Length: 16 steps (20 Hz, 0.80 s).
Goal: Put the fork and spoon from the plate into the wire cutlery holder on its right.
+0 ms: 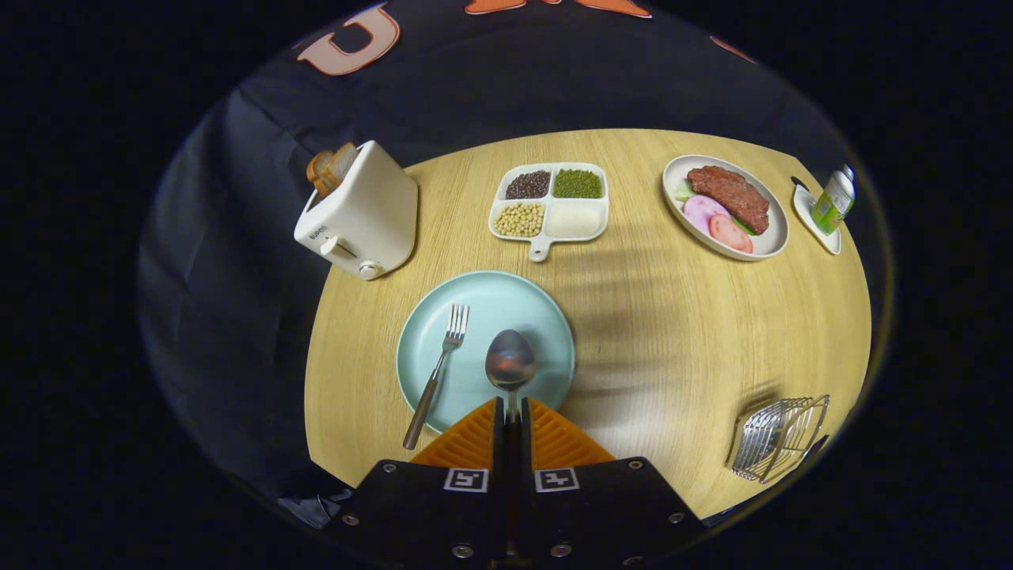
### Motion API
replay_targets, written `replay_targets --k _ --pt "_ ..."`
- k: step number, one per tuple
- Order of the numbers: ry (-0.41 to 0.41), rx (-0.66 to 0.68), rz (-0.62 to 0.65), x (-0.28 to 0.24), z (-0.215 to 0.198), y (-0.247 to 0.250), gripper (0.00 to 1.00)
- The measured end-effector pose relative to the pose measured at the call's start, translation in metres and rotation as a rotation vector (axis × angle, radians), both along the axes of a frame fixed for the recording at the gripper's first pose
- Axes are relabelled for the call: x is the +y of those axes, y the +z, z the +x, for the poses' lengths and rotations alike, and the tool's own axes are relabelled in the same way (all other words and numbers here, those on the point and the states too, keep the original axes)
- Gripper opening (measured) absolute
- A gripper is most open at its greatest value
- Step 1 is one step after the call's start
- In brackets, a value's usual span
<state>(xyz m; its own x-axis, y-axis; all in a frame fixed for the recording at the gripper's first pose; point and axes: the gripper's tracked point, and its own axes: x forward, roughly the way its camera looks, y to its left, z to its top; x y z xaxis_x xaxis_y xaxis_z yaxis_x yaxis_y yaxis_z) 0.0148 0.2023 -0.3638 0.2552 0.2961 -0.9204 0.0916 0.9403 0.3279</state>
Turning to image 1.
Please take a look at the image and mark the white oval plate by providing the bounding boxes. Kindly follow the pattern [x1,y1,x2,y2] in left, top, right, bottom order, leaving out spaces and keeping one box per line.
[662,154,790,262]

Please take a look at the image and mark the white toaster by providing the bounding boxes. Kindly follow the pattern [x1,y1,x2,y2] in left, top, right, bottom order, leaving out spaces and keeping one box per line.
[294,141,419,281]

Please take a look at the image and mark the white divided dish with beans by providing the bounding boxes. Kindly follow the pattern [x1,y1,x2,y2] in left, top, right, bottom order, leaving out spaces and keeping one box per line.
[488,162,610,263]

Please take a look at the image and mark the spoon with brown handle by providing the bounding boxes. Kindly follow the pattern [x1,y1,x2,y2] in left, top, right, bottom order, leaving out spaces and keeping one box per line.
[484,329,537,424]

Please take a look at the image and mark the light blue plate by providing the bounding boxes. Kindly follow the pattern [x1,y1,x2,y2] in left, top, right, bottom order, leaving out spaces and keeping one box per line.
[396,271,576,435]

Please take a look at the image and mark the metal wire cutlery basket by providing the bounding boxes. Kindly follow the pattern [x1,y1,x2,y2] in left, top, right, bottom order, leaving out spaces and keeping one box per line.
[727,394,831,485]

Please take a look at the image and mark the brown steak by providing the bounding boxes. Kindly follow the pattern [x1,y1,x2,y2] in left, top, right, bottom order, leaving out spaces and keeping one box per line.
[686,165,771,236]

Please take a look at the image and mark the fork with brown handle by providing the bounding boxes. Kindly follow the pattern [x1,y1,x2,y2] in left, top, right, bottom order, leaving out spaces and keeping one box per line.
[402,303,470,451]

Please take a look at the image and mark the pink ham slice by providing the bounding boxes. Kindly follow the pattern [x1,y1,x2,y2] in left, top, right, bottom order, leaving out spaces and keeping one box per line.
[708,214,755,255]
[683,195,730,235]

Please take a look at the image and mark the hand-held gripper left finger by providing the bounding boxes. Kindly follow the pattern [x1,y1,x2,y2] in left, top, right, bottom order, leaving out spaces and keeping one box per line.
[321,396,514,570]

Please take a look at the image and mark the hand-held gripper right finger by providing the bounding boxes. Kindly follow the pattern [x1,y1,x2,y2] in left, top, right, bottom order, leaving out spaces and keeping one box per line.
[513,396,711,570]

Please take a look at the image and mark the small white dish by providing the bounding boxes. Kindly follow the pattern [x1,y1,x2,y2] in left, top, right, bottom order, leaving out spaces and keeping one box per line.
[791,177,843,256]

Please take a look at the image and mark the black backdrop cloth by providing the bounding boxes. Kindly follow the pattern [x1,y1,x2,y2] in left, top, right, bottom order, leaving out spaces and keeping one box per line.
[136,0,871,530]

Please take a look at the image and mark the green label metal bottle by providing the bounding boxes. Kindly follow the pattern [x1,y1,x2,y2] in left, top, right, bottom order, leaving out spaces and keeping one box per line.
[810,165,857,236]

